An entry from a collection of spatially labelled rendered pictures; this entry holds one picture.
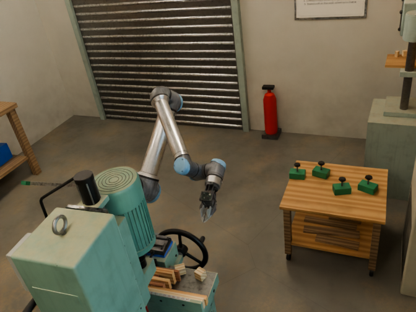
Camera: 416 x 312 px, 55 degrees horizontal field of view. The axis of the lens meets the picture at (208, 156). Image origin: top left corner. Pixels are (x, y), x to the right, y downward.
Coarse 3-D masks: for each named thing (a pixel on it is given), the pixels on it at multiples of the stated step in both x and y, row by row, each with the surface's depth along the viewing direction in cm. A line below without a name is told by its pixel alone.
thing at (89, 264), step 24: (48, 216) 124; (72, 216) 122; (96, 216) 121; (48, 240) 114; (72, 240) 113; (96, 240) 113; (120, 240) 125; (24, 264) 111; (48, 264) 107; (72, 264) 105; (96, 264) 113; (120, 264) 126; (48, 288) 114; (72, 288) 110; (96, 288) 114; (120, 288) 127
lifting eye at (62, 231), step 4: (56, 216) 113; (60, 216) 113; (64, 216) 115; (56, 220) 112; (64, 220) 116; (52, 224) 111; (64, 224) 116; (52, 228) 112; (56, 228) 112; (64, 228) 115; (56, 232) 112; (60, 232) 114; (64, 232) 115
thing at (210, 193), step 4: (208, 184) 214; (212, 184) 213; (208, 188) 212; (212, 188) 213; (216, 188) 216; (204, 192) 211; (208, 192) 210; (212, 192) 209; (200, 196) 210; (204, 196) 209; (208, 196) 209; (212, 196) 208; (200, 200) 210; (204, 200) 208; (208, 200) 207; (212, 200) 208; (204, 204) 212; (208, 204) 212; (212, 204) 209
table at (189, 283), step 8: (176, 264) 187; (192, 272) 178; (208, 272) 177; (184, 280) 174; (192, 280) 174; (208, 280) 173; (216, 280) 174; (176, 288) 171; (184, 288) 171; (192, 288) 170; (200, 288) 170; (208, 288) 169; (216, 288) 175; (208, 296) 166; (152, 304) 167; (208, 304) 165
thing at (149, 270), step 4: (148, 260) 164; (152, 260) 164; (148, 264) 162; (152, 264) 165; (144, 268) 161; (148, 268) 161; (152, 268) 165; (156, 268) 168; (144, 272) 159; (148, 272) 161; (152, 272) 165; (144, 276) 158; (148, 276) 161; (152, 276) 165; (148, 280) 162; (148, 284) 162
